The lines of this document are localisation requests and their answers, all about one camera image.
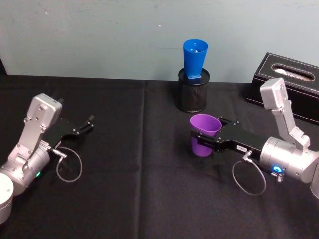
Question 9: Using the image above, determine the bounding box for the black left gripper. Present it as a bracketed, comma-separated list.
[45, 114, 95, 148]

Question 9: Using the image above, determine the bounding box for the thin left gripper cable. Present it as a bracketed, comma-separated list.
[50, 146, 83, 183]

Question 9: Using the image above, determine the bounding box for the black table cloth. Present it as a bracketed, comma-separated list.
[0, 74, 319, 239]

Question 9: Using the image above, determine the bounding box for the blue plastic cup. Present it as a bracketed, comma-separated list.
[183, 38, 209, 81]

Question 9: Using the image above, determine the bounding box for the black leather tissue box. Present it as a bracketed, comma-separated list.
[242, 52, 319, 125]

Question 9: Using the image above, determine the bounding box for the thin gripper cable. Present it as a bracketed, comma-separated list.
[232, 150, 267, 196]
[50, 146, 83, 183]

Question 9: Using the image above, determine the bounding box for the purple plastic cup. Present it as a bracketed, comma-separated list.
[189, 113, 223, 158]

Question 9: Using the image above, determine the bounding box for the thin right gripper cable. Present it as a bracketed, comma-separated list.
[232, 150, 267, 196]

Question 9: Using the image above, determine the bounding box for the white tissue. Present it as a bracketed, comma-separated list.
[272, 64, 314, 81]

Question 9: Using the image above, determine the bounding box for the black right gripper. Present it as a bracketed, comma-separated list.
[190, 116, 266, 153]

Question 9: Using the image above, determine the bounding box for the black mesh pen holder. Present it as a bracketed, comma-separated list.
[177, 67, 211, 114]

